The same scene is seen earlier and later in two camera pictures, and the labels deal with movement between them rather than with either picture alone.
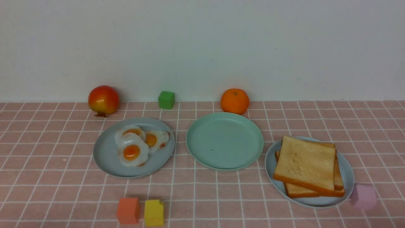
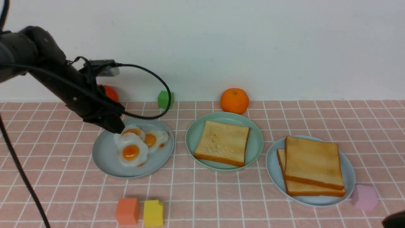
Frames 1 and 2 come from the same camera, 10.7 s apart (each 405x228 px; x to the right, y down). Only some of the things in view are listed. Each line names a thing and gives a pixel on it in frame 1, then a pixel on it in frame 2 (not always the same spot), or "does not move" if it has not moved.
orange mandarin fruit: [234, 100] does not move
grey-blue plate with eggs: [105, 152] does not move
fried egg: [156, 140] does not move
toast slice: [307, 163] → [223, 143]
